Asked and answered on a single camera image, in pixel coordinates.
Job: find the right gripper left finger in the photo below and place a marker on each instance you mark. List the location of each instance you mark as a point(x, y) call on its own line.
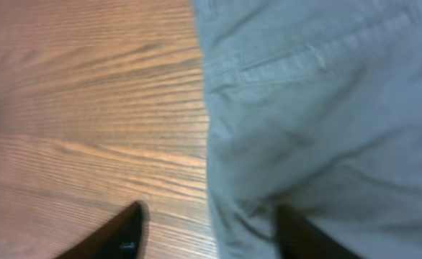
point(122, 237)

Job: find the grey shorts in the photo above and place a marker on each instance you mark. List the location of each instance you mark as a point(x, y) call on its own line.
point(315, 105)

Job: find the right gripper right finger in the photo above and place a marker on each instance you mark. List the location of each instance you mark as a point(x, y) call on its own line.
point(297, 238)

